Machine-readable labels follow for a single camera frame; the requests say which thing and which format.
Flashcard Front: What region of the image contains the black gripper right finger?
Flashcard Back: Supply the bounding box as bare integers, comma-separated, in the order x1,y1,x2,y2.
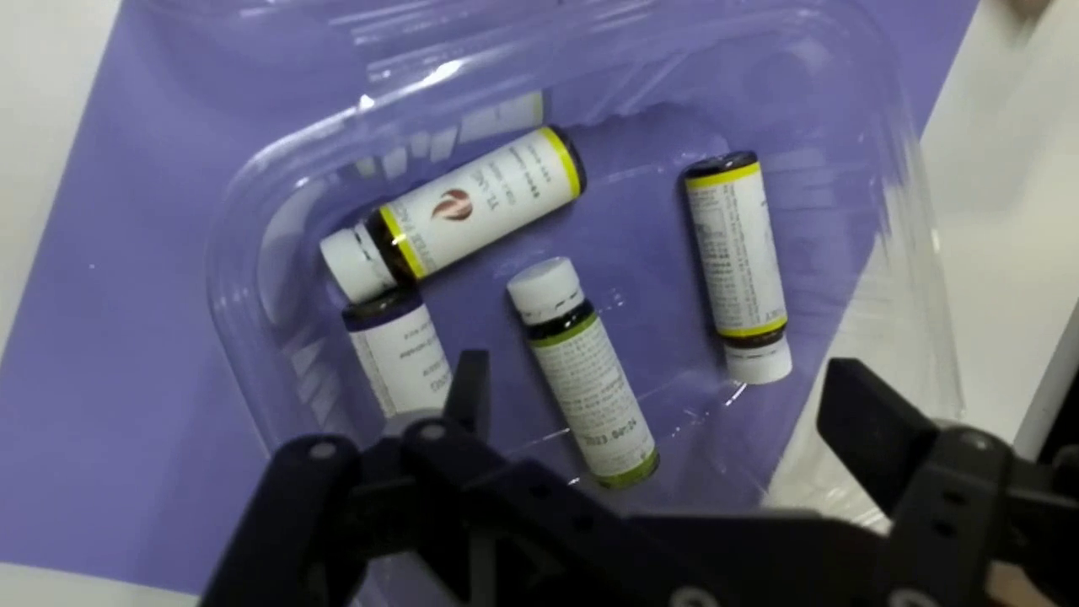
811,353,1079,607

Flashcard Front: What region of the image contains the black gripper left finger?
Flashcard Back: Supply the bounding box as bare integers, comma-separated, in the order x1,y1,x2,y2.
197,347,686,607

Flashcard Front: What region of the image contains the green band white bottle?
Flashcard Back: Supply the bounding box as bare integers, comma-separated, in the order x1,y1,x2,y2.
503,254,663,492

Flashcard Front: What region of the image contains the purple band white bottle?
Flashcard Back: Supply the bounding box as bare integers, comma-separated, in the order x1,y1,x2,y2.
341,283,456,440

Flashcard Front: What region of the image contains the yellow band bottle with logo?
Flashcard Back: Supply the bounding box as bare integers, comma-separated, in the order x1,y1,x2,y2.
316,123,591,308

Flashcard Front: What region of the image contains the yellow band white bottle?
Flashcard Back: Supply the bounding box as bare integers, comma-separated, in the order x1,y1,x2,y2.
680,148,799,388

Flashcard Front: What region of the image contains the clear plastic storage box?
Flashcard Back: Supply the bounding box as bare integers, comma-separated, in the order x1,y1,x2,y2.
121,0,971,548

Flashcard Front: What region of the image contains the purple mat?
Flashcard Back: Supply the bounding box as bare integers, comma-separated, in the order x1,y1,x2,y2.
0,0,984,600

